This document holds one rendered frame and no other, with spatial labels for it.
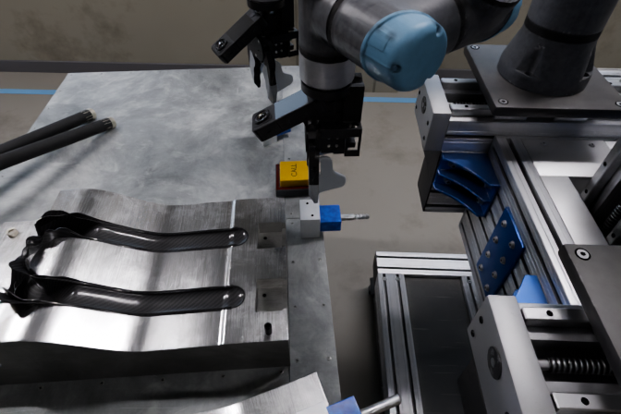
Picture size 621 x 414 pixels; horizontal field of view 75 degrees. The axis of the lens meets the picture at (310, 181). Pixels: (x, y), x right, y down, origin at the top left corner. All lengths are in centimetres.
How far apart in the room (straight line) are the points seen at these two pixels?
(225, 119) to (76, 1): 203
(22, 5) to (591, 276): 309
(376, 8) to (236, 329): 43
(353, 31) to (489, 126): 44
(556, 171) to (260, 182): 56
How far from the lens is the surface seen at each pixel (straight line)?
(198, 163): 96
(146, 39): 291
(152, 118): 113
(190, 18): 275
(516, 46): 82
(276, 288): 65
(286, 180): 83
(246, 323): 60
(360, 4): 45
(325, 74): 53
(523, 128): 85
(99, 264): 68
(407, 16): 42
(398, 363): 130
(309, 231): 76
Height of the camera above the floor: 142
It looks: 45 degrees down
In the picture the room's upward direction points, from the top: straight up
